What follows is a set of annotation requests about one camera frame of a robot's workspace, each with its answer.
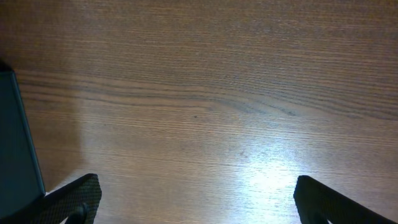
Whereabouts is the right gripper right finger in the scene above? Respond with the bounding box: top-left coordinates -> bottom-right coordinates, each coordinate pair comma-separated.
294,175 -> 396,224

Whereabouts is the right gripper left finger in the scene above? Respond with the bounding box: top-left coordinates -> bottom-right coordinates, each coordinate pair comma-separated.
1,174 -> 102,224

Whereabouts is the dark green box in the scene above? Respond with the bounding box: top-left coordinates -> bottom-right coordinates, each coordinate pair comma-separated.
1,62 -> 45,218

